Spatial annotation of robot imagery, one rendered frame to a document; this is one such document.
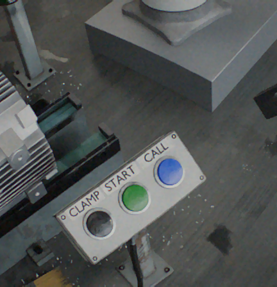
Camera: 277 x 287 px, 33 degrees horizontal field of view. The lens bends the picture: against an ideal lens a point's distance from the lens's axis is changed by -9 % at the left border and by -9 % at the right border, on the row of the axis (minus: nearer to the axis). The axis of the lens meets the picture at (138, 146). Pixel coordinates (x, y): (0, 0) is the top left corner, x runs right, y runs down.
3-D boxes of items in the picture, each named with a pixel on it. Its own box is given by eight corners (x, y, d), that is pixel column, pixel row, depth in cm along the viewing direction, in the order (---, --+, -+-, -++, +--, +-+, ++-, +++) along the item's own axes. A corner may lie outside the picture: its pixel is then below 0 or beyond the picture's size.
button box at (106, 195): (85, 262, 57) (94, 266, 52) (50, 215, 57) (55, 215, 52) (192, 182, 63) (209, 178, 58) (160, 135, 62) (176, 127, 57)
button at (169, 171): (163, 191, 57) (168, 190, 56) (148, 170, 57) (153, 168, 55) (183, 175, 58) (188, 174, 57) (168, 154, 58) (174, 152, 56)
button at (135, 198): (129, 216, 56) (133, 216, 54) (113, 195, 56) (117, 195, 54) (150, 201, 57) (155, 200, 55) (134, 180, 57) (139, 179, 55)
